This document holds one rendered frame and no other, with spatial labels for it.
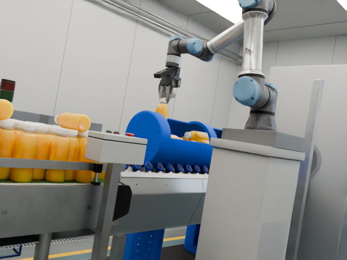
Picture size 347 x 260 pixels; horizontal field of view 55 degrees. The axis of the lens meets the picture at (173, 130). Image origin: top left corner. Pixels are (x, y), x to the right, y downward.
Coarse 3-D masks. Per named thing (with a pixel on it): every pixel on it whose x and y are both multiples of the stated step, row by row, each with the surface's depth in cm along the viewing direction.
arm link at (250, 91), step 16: (240, 0) 149; (256, 0) 144; (272, 0) 152; (256, 16) 146; (256, 32) 146; (256, 48) 145; (256, 64) 144; (240, 80) 143; (256, 80) 142; (240, 96) 143; (256, 96) 141
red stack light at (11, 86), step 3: (3, 81) 152; (0, 84) 153; (3, 84) 152; (6, 84) 152; (9, 84) 152; (12, 84) 153; (15, 84) 156; (0, 87) 152; (3, 87) 152; (6, 87) 152; (9, 87) 152; (12, 87) 153; (9, 90) 152; (12, 90) 154
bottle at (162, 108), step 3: (162, 102) 176; (159, 105) 176; (162, 105) 175; (165, 105) 176; (156, 108) 176; (159, 108) 175; (162, 108) 175; (165, 108) 175; (156, 111) 176; (159, 111) 175; (162, 111) 174; (165, 111) 175; (162, 114) 174; (165, 114) 175; (165, 117) 175
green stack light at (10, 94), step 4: (0, 92) 152; (4, 92) 152; (8, 92) 152; (12, 92) 154; (0, 96) 152; (4, 96) 152; (8, 96) 152; (12, 96) 154; (8, 100) 153; (12, 100) 155
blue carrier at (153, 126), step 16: (144, 112) 171; (128, 128) 178; (144, 128) 169; (160, 128) 162; (176, 128) 204; (192, 128) 212; (208, 128) 194; (160, 144) 161; (176, 144) 168; (192, 144) 177; (208, 144) 188; (144, 160) 166; (160, 160) 167; (176, 160) 174; (192, 160) 183; (208, 160) 193
